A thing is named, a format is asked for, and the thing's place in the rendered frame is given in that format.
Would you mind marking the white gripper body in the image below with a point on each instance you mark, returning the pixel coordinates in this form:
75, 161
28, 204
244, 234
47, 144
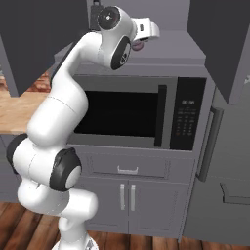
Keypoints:
154, 30

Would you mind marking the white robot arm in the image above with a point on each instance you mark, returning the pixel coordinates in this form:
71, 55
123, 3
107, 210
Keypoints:
62, 107

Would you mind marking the purple round jar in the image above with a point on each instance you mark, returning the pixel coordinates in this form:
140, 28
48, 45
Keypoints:
138, 46

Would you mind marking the dark grey countertop appliance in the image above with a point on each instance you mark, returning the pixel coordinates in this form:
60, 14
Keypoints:
94, 17

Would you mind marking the dark grey upper cupboard door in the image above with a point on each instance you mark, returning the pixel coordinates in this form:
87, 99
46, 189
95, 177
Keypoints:
35, 35
215, 42

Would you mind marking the grey built-in microwave oven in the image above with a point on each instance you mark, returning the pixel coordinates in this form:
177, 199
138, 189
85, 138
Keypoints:
185, 110

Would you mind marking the black glass microwave door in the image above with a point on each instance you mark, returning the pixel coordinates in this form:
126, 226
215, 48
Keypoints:
123, 112

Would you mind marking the grey fridge door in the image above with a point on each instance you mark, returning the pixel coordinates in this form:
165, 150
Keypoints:
232, 140

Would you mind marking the grey lower cupboard door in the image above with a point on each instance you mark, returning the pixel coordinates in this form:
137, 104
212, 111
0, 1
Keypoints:
159, 208
109, 208

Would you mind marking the grey fridge drawer front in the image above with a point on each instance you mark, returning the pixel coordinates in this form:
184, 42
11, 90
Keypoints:
208, 215

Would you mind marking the grey base cupboard run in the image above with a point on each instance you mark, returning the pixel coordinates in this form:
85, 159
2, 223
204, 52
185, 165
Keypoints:
7, 182

